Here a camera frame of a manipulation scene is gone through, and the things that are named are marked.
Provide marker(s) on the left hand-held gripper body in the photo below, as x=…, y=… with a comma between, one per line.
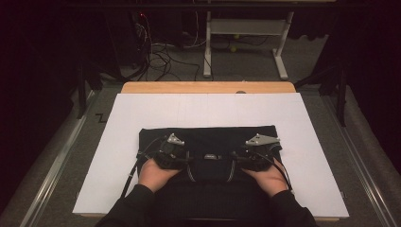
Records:
x=170, y=154

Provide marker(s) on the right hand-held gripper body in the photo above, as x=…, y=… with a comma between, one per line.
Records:
x=261, y=157

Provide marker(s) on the black knit vest grey trim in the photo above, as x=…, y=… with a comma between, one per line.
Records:
x=214, y=138

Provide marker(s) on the person's right hand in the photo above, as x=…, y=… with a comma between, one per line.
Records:
x=271, y=181

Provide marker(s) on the person's left hand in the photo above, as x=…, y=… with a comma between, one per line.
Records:
x=154, y=176

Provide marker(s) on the white board mat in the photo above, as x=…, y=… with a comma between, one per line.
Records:
x=208, y=110

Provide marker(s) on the black metal stand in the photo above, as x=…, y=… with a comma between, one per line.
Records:
x=82, y=91
x=341, y=94

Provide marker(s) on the yellow tennis ball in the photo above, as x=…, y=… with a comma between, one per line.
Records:
x=233, y=48

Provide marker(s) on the aluminium floor rail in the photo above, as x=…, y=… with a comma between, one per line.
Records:
x=56, y=164
x=356, y=160

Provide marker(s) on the white metal stand frame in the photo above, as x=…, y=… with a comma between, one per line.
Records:
x=247, y=26

